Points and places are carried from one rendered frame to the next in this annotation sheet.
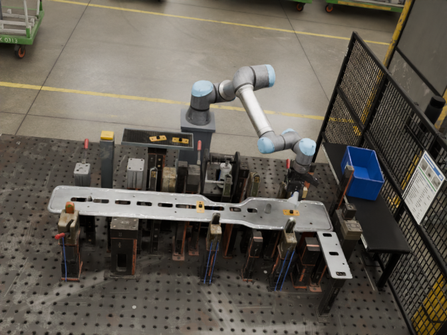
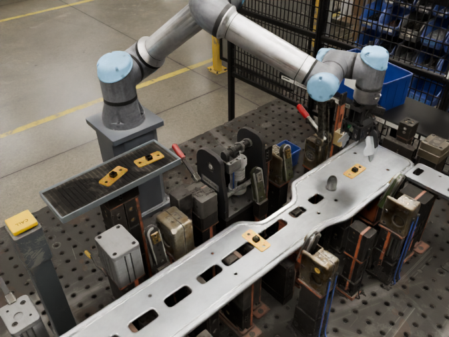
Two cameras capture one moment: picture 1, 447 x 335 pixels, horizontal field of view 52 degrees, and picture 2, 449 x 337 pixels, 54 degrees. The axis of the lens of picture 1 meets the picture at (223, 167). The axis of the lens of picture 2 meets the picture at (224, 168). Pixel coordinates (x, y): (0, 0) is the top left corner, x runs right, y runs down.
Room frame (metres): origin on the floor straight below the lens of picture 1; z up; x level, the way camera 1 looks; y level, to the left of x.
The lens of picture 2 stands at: (1.00, 0.57, 1.91)
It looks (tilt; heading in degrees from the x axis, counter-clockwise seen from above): 38 degrees down; 330
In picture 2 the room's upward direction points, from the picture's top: 1 degrees counter-clockwise
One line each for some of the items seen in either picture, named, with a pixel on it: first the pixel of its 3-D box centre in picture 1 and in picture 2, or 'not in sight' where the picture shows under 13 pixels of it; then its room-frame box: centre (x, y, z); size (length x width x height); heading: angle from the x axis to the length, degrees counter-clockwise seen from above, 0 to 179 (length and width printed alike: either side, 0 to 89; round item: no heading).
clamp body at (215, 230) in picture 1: (210, 252); (313, 295); (1.53, -0.02, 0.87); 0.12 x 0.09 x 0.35; 11
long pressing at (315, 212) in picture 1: (195, 208); (252, 247); (1.67, 0.09, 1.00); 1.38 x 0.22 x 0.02; 101
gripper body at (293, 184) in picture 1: (296, 178); (360, 118); (1.77, -0.35, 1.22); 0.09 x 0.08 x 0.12; 101
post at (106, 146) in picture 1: (107, 171); (46, 282); (1.92, 0.62, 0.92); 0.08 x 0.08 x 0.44; 11
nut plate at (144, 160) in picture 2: (180, 139); (148, 158); (1.99, 0.25, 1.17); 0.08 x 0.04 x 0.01; 96
